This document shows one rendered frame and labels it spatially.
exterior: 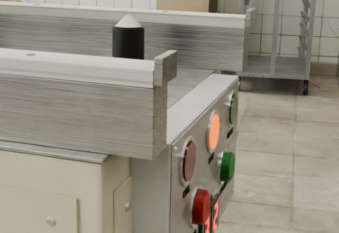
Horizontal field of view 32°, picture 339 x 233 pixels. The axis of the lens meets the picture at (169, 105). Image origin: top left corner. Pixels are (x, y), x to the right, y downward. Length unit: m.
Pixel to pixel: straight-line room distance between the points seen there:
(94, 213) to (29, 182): 0.05
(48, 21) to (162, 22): 0.14
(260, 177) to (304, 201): 0.27
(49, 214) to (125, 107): 0.10
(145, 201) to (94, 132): 0.08
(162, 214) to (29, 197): 0.10
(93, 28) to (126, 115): 0.33
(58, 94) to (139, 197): 0.10
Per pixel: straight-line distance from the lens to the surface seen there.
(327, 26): 4.68
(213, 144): 0.53
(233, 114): 0.61
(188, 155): 0.45
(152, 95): 0.37
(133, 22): 0.58
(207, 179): 0.54
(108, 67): 0.38
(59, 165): 0.40
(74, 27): 0.71
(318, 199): 2.45
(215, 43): 0.65
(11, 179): 0.43
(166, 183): 0.43
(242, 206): 2.32
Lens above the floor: 0.98
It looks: 16 degrees down
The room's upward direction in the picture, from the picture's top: 1 degrees clockwise
